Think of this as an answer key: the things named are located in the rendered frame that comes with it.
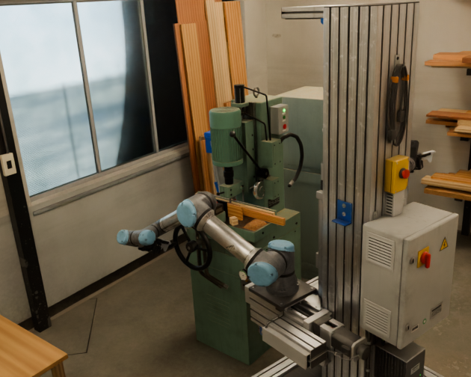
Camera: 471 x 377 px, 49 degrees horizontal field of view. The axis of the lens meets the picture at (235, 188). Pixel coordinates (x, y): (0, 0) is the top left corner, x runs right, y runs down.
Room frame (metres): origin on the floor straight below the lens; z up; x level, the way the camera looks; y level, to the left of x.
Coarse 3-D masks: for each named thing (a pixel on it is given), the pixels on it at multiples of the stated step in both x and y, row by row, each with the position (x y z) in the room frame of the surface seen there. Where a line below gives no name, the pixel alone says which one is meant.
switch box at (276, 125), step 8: (280, 104) 3.03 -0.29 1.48; (272, 112) 2.97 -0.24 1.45; (280, 112) 2.96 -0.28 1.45; (288, 112) 3.02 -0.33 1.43; (272, 120) 2.97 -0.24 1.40; (280, 120) 2.95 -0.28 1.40; (288, 120) 3.01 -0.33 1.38; (272, 128) 2.97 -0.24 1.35; (280, 128) 2.95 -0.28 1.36; (288, 128) 3.01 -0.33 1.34
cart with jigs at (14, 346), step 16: (0, 320) 2.40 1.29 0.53; (0, 336) 2.26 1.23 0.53; (16, 336) 2.25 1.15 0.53; (32, 336) 2.24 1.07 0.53; (0, 352) 2.12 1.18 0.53; (16, 352) 2.11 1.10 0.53; (32, 352) 2.11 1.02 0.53; (48, 352) 2.10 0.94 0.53; (64, 352) 2.09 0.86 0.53; (0, 368) 2.00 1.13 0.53; (16, 368) 2.00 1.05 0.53; (32, 368) 1.99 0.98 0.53; (48, 368) 2.00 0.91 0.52
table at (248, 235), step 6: (246, 216) 2.75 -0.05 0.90; (228, 222) 2.68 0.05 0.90; (240, 222) 2.67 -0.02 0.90; (246, 222) 2.67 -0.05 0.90; (270, 222) 2.65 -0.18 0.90; (192, 228) 2.70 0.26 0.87; (234, 228) 2.62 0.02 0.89; (240, 228) 2.59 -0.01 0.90; (264, 228) 2.59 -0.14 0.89; (270, 228) 2.64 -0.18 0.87; (276, 228) 2.68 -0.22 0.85; (240, 234) 2.59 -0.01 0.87; (246, 234) 2.56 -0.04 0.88; (252, 234) 2.54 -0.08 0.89; (258, 234) 2.55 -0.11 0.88; (264, 234) 2.59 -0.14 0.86; (252, 240) 2.54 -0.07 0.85
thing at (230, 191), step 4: (236, 180) 2.90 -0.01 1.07; (240, 180) 2.90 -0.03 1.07; (224, 184) 2.84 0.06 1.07; (232, 184) 2.84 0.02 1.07; (236, 184) 2.84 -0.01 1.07; (240, 184) 2.87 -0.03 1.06; (220, 188) 2.83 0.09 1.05; (224, 188) 2.80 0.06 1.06; (228, 188) 2.79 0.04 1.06; (232, 188) 2.81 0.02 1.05; (236, 188) 2.84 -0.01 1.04; (224, 192) 2.81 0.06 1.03; (228, 192) 2.79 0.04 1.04; (232, 192) 2.81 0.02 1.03; (236, 192) 2.84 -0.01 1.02; (240, 192) 2.87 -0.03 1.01; (220, 196) 2.83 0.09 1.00; (224, 196) 2.81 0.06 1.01; (228, 196) 2.79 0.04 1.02; (232, 196) 2.81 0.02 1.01
